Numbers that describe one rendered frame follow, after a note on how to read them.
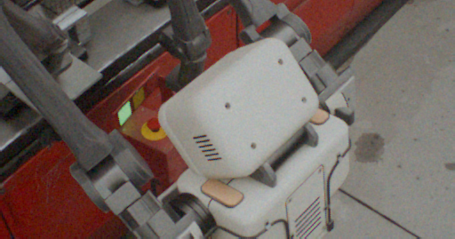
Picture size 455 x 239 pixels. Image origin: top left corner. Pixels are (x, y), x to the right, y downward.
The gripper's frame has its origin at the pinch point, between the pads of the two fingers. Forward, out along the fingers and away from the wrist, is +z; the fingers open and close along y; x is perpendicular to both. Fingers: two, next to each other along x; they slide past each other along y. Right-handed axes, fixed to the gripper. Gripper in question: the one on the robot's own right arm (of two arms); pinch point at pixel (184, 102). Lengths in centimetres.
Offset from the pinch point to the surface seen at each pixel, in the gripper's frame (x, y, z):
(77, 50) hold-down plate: 5.6, 31.6, -2.9
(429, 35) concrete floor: -157, -45, 72
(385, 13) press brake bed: -154, -21, 73
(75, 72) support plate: 19.9, 21.0, -15.3
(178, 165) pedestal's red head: 11.4, -6.9, 9.2
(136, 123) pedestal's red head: 10.7, 7.2, 3.9
